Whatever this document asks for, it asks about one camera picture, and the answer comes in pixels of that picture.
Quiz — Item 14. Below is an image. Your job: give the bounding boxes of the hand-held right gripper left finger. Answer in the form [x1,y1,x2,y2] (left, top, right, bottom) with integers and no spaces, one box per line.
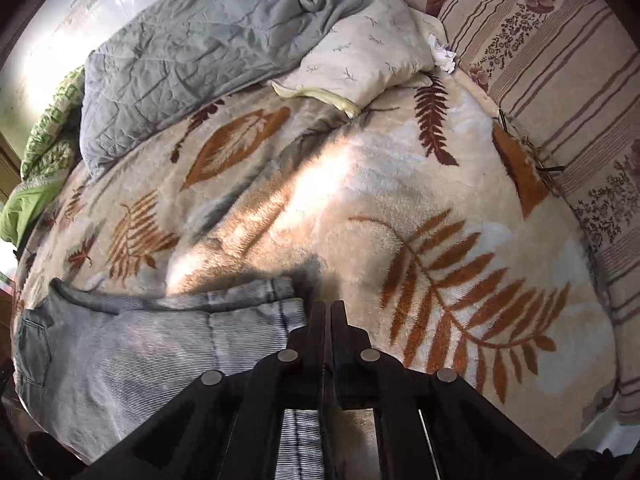
[85,302,327,480]

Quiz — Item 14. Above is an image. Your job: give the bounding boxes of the white leaf print pillow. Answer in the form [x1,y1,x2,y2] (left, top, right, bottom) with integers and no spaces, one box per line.
[270,0,442,119]

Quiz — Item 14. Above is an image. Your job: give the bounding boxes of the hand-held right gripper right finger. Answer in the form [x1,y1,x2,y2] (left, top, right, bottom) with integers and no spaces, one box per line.
[330,300,577,480]

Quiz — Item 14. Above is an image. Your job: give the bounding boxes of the grey quilted pillow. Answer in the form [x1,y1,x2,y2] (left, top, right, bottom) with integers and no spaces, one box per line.
[80,0,369,184]

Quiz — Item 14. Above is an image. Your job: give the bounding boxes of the striped floral cushion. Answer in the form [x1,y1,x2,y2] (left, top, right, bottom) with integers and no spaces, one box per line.
[435,0,640,427]

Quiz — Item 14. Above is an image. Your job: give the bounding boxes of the grey denim pants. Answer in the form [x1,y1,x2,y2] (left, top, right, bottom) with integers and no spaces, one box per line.
[12,275,327,480]

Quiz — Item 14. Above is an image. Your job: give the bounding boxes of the crumpled white tissue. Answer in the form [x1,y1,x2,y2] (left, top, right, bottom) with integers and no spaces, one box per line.
[429,34,459,74]

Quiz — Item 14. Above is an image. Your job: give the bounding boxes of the green quilt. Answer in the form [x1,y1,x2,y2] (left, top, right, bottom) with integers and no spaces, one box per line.
[0,65,87,249]

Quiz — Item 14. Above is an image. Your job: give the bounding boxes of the leaf print fleece blanket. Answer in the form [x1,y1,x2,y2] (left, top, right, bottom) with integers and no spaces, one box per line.
[12,60,626,463]

